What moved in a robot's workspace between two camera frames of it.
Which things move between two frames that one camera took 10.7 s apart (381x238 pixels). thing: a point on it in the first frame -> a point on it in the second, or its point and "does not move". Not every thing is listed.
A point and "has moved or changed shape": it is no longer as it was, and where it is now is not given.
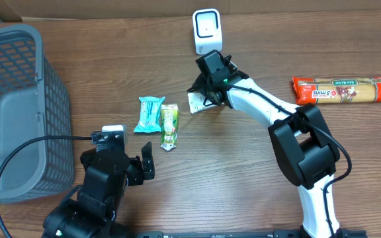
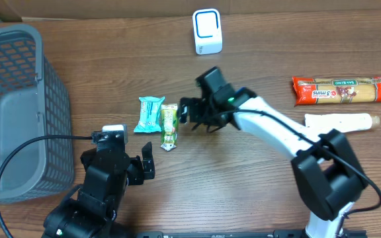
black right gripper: x=204 y=87 -> x=198 y=104
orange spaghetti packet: x=343 y=90 does not move
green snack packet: x=170 y=119 does not move
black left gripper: x=134 y=164 does not move
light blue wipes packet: x=150 y=114 does not move
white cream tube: x=197 y=104 has moved or changed shape
